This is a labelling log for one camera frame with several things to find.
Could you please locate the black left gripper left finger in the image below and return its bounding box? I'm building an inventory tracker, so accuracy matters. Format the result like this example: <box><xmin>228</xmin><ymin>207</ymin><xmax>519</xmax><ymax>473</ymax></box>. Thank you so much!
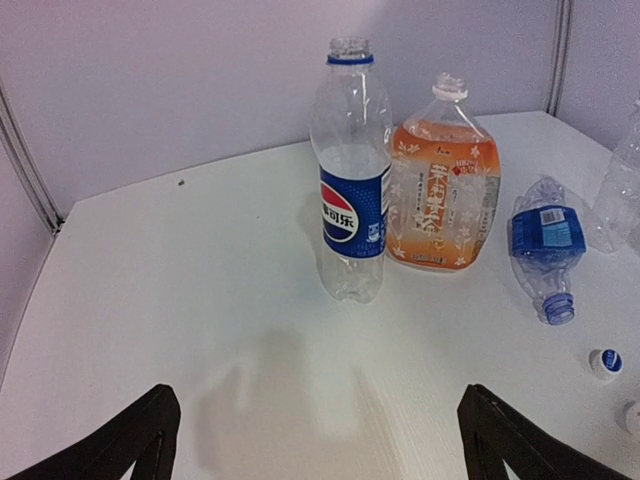
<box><xmin>12</xmin><ymin>384</ymin><xmax>181</xmax><ymax>479</ymax></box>

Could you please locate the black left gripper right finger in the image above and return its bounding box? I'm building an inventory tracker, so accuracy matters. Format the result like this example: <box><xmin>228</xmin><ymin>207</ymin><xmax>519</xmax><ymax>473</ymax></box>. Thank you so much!
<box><xmin>457</xmin><ymin>384</ymin><xmax>625</xmax><ymax>480</ymax></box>

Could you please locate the white orange-bottle cap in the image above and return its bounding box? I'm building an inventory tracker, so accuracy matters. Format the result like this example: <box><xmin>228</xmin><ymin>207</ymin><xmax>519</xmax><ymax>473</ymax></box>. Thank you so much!
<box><xmin>589</xmin><ymin>349</ymin><xmax>624</xmax><ymax>382</ymax></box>

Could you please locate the white water-bottle cap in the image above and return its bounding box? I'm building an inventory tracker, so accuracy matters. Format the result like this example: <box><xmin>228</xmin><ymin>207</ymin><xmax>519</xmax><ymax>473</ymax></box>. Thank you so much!
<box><xmin>624</xmin><ymin>400</ymin><xmax>640</xmax><ymax>437</ymax></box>

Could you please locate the blue label crushed water bottle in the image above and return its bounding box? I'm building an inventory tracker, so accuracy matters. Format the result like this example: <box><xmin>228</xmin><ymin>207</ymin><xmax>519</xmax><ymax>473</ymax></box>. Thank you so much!
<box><xmin>508</xmin><ymin>176</ymin><xmax>587</xmax><ymax>326</ymax></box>

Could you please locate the clear unlabelled plastic bottle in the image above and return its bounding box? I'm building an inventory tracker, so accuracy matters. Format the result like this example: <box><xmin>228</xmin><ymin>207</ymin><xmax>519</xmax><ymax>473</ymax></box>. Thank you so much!
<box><xmin>587</xmin><ymin>97</ymin><xmax>640</xmax><ymax>256</ymax></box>

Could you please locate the orange label crushed bottle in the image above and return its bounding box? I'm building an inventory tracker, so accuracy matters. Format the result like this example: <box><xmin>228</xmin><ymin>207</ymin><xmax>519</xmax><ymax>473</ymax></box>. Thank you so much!
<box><xmin>386</xmin><ymin>73</ymin><xmax>501</xmax><ymax>271</ymax></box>

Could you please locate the Pepsi bottle blue label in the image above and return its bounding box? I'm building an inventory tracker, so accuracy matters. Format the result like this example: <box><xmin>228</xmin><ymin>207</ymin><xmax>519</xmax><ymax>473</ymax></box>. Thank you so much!
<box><xmin>309</xmin><ymin>36</ymin><xmax>393</xmax><ymax>304</ymax></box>

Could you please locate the left aluminium corner post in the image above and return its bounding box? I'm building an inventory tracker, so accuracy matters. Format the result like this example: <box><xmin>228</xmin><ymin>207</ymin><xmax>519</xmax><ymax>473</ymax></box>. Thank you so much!
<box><xmin>1</xmin><ymin>85</ymin><xmax>65</xmax><ymax>236</ymax></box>

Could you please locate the aluminium corner post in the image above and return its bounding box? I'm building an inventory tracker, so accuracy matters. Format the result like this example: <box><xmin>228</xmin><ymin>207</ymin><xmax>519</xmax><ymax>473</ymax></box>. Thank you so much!
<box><xmin>544</xmin><ymin>0</ymin><xmax>573</xmax><ymax>116</ymax></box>
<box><xmin>1</xmin><ymin>85</ymin><xmax>65</xmax><ymax>236</ymax></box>

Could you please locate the right aluminium corner post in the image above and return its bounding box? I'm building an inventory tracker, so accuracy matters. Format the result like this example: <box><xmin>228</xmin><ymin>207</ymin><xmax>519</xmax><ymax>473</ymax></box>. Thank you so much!
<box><xmin>544</xmin><ymin>0</ymin><xmax>573</xmax><ymax>116</ymax></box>

